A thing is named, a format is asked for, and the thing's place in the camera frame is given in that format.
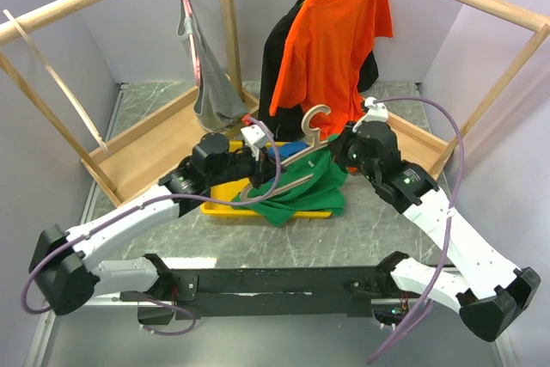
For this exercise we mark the grey tank top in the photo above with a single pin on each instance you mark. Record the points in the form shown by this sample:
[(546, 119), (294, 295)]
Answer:
[(218, 103)]

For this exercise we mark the wooden clothes rack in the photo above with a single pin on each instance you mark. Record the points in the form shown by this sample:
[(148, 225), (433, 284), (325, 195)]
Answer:
[(432, 152), (128, 164)]

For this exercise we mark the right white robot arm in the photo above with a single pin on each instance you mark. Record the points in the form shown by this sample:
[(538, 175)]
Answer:
[(489, 291)]

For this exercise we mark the orange t-shirt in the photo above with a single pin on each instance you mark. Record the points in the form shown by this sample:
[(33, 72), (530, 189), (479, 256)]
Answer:
[(327, 44)]

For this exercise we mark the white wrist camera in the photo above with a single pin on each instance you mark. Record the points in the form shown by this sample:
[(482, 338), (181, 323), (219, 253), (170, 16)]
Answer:
[(255, 134), (372, 112)]

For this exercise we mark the pink hanger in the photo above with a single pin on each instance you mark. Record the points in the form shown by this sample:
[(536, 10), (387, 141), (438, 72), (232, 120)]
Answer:
[(189, 33)]

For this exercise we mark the right wooden clothes rack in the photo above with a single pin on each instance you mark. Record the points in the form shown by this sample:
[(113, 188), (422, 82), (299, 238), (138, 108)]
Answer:
[(432, 152)]

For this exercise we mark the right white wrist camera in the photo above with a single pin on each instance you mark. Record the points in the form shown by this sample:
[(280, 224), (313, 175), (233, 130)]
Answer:
[(372, 112)]

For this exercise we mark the blue shirt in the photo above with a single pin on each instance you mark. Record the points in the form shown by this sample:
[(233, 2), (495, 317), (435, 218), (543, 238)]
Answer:
[(287, 150)]

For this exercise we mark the black shirt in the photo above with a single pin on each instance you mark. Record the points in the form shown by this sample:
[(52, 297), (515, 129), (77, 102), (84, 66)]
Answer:
[(287, 122)]

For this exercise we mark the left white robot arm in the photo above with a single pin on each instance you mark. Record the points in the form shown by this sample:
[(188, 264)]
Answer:
[(72, 266)]

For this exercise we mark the yellow plastic tray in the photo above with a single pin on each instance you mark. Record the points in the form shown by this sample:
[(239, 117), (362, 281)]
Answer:
[(228, 191)]

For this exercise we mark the black base bar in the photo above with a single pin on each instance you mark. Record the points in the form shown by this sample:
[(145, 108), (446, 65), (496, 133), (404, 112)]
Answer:
[(217, 292)]

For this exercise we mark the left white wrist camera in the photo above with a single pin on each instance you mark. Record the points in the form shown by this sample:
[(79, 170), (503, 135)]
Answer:
[(255, 134)]

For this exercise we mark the left wooden clothes rack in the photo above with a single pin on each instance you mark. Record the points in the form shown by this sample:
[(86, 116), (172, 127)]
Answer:
[(128, 164)]

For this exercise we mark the green tank top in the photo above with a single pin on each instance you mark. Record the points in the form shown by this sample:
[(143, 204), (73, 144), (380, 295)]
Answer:
[(319, 193)]

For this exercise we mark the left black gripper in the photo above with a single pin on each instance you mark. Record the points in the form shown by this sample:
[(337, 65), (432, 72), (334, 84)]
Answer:
[(263, 169)]

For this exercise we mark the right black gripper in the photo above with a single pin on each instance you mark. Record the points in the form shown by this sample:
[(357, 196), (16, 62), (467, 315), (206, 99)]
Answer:
[(338, 145)]

